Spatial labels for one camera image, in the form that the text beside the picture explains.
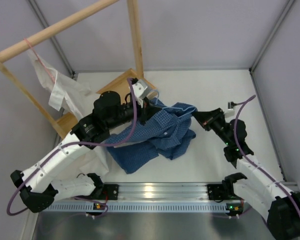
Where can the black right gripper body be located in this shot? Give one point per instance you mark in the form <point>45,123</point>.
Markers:
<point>217,121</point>

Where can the pink wire hanger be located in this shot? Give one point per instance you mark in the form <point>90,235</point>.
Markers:
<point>51,76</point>

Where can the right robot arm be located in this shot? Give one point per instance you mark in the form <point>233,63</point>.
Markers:
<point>278,205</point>

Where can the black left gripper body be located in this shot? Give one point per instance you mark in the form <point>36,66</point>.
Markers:
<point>141,112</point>

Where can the wooden clothes rack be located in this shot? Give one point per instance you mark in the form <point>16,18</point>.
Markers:
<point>64,124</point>

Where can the aluminium mounting rail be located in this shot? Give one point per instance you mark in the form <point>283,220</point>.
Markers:
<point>171,191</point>

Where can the light blue wire hanger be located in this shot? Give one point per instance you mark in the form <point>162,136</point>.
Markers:
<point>172,105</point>

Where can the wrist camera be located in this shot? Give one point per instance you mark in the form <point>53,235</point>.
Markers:
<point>230,112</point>
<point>141,88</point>

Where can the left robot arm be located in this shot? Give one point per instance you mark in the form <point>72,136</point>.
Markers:
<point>38,186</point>

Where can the white cloth garment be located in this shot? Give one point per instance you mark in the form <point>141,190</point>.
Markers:
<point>77,99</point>

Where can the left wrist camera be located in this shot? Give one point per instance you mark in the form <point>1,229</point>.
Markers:
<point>141,88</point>

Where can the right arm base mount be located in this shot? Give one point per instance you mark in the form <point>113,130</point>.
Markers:
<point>218,193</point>

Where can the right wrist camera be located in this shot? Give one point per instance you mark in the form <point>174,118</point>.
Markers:
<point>230,112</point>

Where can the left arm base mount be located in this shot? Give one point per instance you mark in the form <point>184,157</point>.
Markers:
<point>106,192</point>

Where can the white table cover sheet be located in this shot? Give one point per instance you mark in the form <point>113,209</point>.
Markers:
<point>204,160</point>

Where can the slotted white cable duct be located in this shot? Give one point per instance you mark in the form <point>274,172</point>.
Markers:
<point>146,207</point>

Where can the blue plaid shirt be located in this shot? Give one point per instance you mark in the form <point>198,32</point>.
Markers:
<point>166,133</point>

